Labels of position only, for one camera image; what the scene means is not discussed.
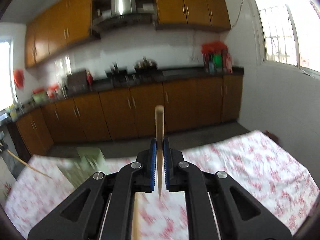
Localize lower wooden kitchen cabinets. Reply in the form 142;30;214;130
16;74;243;155

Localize wooden kitchen cabinets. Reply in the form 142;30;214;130
25;0;231;68
16;74;243;155

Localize upper wooden kitchen cabinets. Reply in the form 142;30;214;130
25;0;231;68

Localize green chopstick holder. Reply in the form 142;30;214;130
58;147;110;189

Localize red floral tablecloth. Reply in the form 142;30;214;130
4;130;319;239

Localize red bag items on counter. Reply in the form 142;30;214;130
201;41;233;74

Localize black wok on stove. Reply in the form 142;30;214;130
134;57;158;75

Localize red hanging bag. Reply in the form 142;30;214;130
13;69;24;90

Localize window with bars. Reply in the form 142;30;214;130
250;0;319;76

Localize steel range hood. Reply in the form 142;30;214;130
91;0;157;33

